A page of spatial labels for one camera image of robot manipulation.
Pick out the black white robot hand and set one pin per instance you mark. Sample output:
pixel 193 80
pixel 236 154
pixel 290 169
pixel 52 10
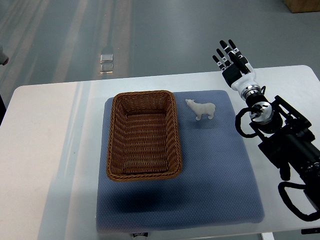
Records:
pixel 235 67

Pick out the white bear figurine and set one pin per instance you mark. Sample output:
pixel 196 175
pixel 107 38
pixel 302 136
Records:
pixel 201 109

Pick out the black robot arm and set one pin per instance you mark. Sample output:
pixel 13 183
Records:
pixel 286 141

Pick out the brown wicker basket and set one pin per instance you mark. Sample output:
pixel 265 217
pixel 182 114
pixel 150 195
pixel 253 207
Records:
pixel 144 140

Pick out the brown cardboard box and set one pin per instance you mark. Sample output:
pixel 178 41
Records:
pixel 302 6

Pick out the blue fabric mat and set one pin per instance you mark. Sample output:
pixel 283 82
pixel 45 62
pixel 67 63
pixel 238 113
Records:
pixel 216 186

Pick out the silver floor plate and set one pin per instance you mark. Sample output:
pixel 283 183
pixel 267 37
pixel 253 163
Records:
pixel 106 63

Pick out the black label tag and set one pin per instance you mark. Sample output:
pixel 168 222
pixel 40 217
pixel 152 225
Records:
pixel 140 234

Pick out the black table bracket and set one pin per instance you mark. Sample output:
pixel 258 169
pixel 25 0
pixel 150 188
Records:
pixel 310 231

